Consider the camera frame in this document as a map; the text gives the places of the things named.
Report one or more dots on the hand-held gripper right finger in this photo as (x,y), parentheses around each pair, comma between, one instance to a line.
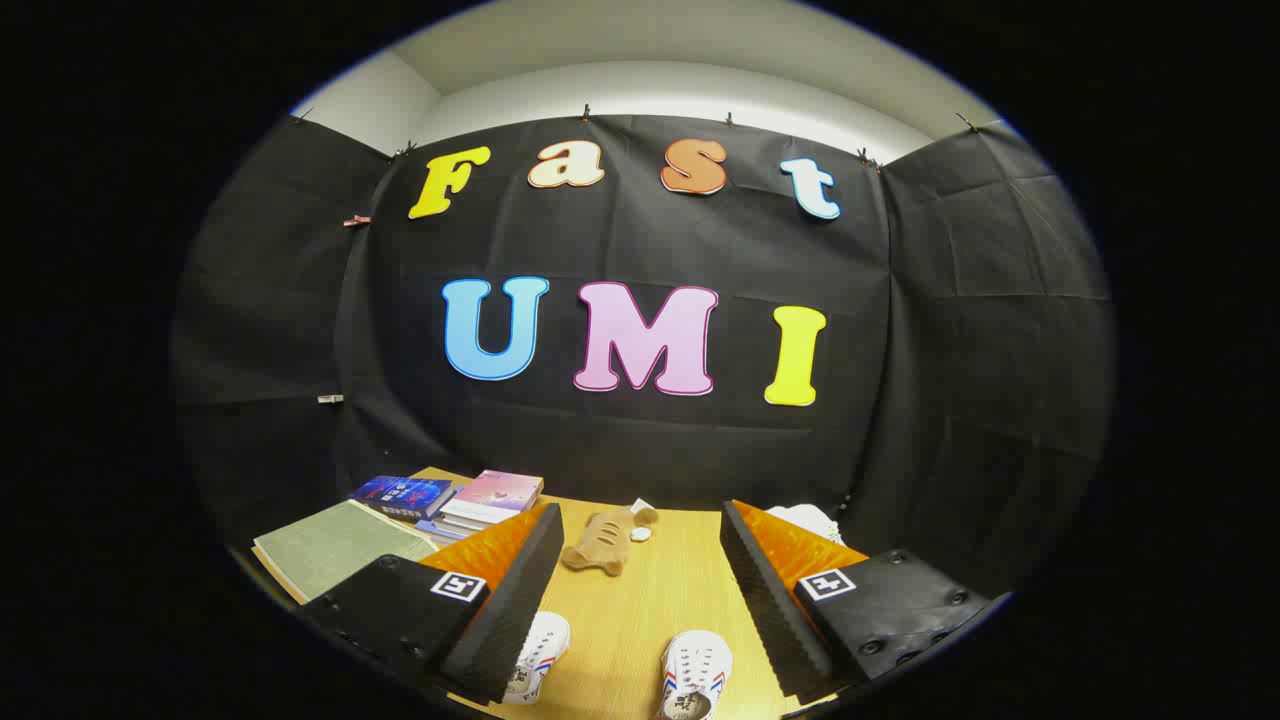
(765,600)

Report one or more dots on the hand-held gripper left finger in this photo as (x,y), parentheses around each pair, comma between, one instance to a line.
(515,600)

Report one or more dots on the white striped canvas shoe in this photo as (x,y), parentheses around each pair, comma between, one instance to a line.
(540,645)
(697,665)

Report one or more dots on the cream fabric storage box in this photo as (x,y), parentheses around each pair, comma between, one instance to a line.
(330,545)

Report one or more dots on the white plush toy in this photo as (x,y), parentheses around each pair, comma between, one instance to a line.
(805,520)

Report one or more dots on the grey cover book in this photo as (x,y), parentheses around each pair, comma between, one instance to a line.
(462,524)

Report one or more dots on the brown plush toy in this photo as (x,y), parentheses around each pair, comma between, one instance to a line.
(600,540)

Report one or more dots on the pale blue book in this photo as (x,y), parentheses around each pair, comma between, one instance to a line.
(432,530)

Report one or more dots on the pink cover book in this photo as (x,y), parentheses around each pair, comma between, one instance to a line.
(500,488)

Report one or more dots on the dark blue book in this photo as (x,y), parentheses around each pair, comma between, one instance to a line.
(400,495)

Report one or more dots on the black backdrop cloth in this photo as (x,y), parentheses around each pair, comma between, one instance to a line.
(620,230)

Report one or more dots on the row of dark cloth clips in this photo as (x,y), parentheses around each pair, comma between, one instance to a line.
(585,112)

